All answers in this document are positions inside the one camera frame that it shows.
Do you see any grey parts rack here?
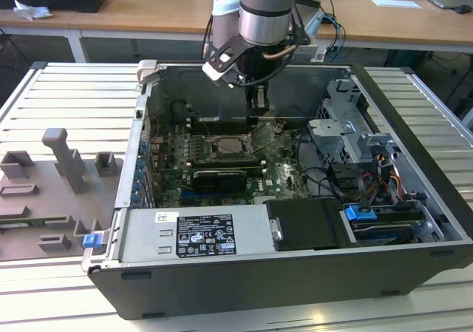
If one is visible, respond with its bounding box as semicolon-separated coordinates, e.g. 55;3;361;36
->
0;127;125;262

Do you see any black plastic shroud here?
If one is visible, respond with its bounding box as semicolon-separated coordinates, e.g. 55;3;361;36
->
265;197;351;252

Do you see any black RAM slot bank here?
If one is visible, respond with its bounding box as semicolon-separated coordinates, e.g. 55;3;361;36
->
188;120;256;134
188;157;267;169

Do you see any blue cable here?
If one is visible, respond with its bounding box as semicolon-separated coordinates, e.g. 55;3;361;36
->
330;16;347;56

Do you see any black disk wire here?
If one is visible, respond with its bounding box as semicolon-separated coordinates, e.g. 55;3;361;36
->
330;161;372;214

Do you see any white paper sheet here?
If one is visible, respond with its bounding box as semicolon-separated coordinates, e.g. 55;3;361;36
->
370;0;423;10

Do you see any green motherboard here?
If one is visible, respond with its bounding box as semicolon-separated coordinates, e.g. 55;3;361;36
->
147;119;315;209

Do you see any black rear fan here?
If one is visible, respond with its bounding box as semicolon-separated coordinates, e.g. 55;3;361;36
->
169;101;190;123

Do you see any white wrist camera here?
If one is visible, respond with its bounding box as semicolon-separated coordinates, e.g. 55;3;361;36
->
201;46;245;89

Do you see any metal socket cover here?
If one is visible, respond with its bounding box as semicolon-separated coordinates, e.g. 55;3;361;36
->
250;122;277;155

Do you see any black hard disk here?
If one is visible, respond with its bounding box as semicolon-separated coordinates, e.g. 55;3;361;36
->
350;219;417;245

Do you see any black graphics card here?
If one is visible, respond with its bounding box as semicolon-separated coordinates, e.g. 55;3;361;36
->
191;168;248;195

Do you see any grey power supply unit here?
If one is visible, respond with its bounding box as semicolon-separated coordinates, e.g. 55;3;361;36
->
118;203;277;263

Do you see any CPU socket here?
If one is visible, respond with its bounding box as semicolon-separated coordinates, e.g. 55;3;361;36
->
209;135;256;161

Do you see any metal drive cage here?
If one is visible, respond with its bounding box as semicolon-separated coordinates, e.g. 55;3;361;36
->
307;78;402;165

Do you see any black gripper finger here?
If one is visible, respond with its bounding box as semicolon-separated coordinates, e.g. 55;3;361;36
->
246;82;270;118

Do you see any grey case handle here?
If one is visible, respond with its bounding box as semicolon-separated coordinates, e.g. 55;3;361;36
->
136;59;160;86

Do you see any black open PC case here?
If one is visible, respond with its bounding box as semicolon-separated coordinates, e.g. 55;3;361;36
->
81;60;473;320

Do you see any crumpled white paper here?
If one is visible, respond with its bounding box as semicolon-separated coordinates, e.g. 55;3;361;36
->
13;0;53;21

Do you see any yellow red wire bundle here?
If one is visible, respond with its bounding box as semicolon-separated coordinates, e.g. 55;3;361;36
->
373;153;404;202

